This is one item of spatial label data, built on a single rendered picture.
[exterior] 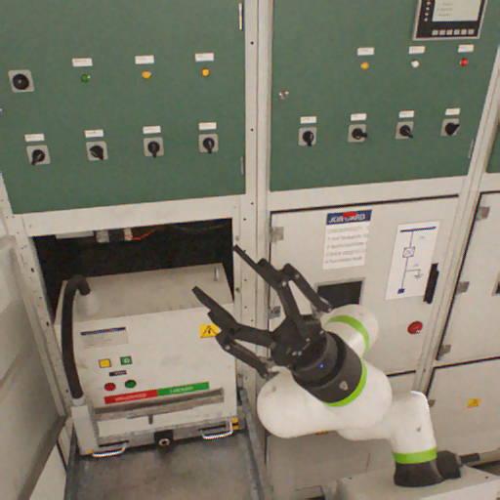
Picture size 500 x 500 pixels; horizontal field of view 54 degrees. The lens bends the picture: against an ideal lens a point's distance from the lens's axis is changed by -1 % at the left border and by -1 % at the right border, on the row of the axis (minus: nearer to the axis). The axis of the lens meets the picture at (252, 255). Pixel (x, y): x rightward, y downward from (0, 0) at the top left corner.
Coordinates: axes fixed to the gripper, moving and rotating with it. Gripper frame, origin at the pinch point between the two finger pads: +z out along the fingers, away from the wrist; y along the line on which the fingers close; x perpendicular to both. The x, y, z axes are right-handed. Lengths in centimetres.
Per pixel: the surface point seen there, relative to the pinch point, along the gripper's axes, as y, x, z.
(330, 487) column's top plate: -32, -36, -120
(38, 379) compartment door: -71, -92, -45
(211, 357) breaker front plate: -26, -63, -66
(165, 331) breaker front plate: -28, -66, -49
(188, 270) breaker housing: -12, -82, -51
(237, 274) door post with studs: -3, -77, -63
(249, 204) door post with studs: 15, -75, -45
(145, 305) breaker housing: -26, -71, -41
